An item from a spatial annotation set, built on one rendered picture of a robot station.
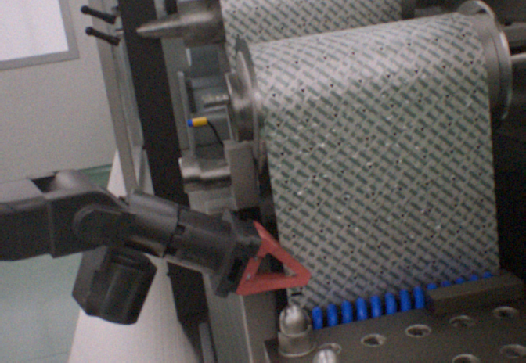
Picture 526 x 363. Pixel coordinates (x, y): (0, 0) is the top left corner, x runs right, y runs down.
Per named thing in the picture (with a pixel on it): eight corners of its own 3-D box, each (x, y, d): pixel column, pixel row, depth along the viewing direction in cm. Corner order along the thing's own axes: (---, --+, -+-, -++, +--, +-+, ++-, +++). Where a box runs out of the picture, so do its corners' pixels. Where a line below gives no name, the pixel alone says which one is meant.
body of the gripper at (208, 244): (231, 302, 68) (158, 278, 66) (220, 264, 78) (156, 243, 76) (256, 241, 67) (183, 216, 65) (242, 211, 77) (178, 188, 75)
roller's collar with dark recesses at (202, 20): (184, 47, 101) (176, 1, 99) (225, 41, 101) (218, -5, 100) (185, 50, 94) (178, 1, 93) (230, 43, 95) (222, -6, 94)
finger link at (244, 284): (300, 317, 72) (215, 289, 70) (287, 289, 79) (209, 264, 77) (326, 257, 71) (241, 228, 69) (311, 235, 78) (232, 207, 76)
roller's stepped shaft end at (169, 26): (139, 43, 98) (135, 19, 97) (182, 36, 99) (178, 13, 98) (139, 44, 95) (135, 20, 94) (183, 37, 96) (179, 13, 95)
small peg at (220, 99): (201, 100, 74) (201, 93, 72) (228, 96, 74) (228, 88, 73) (203, 112, 73) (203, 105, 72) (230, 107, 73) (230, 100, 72)
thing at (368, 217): (291, 322, 75) (267, 156, 71) (498, 280, 78) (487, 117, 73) (292, 325, 75) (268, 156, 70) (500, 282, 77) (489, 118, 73)
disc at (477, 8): (452, 123, 87) (443, 1, 84) (456, 122, 87) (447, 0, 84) (512, 144, 73) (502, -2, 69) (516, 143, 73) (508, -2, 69)
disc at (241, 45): (249, 158, 84) (229, 34, 81) (253, 157, 84) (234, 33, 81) (268, 188, 70) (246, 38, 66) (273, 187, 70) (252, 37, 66)
